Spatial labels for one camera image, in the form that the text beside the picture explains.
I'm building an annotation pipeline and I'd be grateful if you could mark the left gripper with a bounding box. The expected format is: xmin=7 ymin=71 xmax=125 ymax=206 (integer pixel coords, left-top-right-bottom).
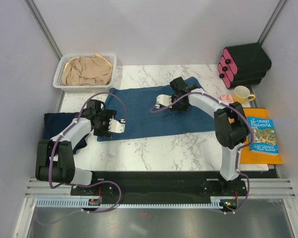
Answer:
xmin=93 ymin=110 xmax=116 ymax=138

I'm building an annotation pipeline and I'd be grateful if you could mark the blue t shirt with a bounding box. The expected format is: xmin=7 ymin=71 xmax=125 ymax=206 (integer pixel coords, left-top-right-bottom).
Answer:
xmin=96 ymin=76 xmax=216 ymax=142

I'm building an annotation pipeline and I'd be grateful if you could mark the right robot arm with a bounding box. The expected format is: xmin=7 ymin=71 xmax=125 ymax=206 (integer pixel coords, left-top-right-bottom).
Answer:
xmin=170 ymin=77 xmax=249 ymax=195

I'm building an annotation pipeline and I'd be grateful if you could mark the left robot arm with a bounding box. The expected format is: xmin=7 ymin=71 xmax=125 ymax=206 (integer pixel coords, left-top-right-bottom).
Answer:
xmin=35 ymin=100 xmax=117 ymax=195

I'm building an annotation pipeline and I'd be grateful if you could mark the pink cube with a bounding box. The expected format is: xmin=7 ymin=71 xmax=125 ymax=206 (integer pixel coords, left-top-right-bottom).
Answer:
xmin=220 ymin=94 xmax=234 ymax=103

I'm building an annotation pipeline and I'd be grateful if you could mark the folded navy t shirt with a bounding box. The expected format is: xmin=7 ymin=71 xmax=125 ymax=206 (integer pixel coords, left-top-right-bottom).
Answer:
xmin=42 ymin=113 xmax=91 ymax=154

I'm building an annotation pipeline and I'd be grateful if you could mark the white plastic basket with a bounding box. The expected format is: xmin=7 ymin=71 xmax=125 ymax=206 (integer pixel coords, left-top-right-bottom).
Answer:
xmin=53 ymin=53 xmax=117 ymax=93

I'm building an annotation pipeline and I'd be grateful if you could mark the beige t shirt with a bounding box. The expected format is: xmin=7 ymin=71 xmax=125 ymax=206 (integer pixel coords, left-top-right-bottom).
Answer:
xmin=62 ymin=53 xmax=113 ymax=86

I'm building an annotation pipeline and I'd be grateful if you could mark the yellow mug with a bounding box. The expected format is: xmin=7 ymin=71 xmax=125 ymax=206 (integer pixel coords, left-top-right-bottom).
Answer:
xmin=232 ymin=86 xmax=256 ymax=104

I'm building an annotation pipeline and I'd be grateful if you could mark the black pink drawer unit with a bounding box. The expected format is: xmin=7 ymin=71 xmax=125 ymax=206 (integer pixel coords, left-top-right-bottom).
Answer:
xmin=218 ymin=43 xmax=272 ymax=89

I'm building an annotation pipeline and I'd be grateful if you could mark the orange folder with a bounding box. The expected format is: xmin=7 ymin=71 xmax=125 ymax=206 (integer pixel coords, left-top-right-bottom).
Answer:
xmin=240 ymin=108 xmax=284 ymax=165

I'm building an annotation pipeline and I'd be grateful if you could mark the blue treehouse book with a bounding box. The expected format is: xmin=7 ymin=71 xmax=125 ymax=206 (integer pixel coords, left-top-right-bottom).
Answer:
xmin=248 ymin=117 xmax=279 ymax=156

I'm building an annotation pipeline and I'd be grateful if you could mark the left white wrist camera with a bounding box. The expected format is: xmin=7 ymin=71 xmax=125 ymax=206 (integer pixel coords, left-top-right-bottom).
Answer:
xmin=108 ymin=119 xmax=126 ymax=133

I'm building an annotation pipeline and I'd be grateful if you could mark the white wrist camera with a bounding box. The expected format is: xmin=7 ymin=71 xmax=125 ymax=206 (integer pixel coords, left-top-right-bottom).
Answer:
xmin=108 ymin=119 xmax=126 ymax=133
xmin=155 ymin=94 xmax=172 ymax=109

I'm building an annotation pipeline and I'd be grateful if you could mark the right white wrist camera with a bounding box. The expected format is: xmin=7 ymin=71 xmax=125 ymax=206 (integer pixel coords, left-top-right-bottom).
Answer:
xmin=155 ymin=94 xmax=172 ymax=109

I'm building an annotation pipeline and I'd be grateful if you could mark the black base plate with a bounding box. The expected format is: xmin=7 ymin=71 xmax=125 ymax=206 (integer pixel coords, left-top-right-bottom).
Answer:
xmin=71 ymin=171 xmax=247 ymax=204

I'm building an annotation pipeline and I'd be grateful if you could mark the white cable duct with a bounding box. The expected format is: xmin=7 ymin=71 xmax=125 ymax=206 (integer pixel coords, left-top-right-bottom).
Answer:
xmin=35 ymin=198 xmax=231 ymax=209

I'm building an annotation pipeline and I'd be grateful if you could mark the aluminium rail frame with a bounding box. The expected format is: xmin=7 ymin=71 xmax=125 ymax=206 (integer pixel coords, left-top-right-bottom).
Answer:
xmin=13 ymin=176 xmax=298 ymax=238

